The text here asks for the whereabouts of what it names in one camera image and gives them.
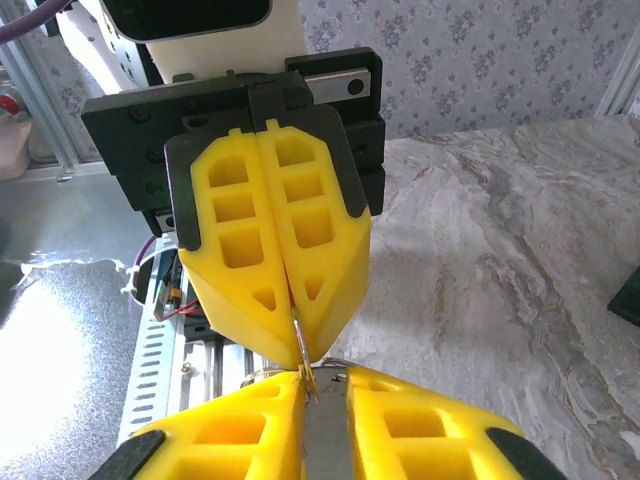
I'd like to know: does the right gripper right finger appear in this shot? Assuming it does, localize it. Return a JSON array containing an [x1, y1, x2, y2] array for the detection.
[[346, 367, 569, 480]]

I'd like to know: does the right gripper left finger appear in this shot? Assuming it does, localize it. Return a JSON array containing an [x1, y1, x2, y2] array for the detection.
[[99, 370, 307, 480]]

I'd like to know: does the small circuit board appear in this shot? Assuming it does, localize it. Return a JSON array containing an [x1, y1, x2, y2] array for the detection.
[[153, 264, 187, 322]]

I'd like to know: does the white plastic bottle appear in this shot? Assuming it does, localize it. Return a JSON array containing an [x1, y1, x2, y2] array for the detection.
[[0, 94, 34, 182]]

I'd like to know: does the black grey chessboard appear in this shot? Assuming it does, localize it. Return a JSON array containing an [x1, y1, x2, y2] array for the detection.
[[606, 263, 640, 327]]

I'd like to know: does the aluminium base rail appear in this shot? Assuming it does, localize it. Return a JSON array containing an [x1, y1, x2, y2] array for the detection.
[[182, 324, 271, 401]]

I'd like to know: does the grey slotted cable duct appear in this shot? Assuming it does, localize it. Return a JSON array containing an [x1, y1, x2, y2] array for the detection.
[[117, 319, 189, 441]]

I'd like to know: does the aluminium frame post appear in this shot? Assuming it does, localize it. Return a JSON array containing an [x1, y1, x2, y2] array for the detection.
[[594, 44, 640, 119], [0, 29, 77, 169]]

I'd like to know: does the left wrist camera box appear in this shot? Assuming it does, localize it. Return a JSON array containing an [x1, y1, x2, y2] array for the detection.
[[97, 0, 307, 89]]

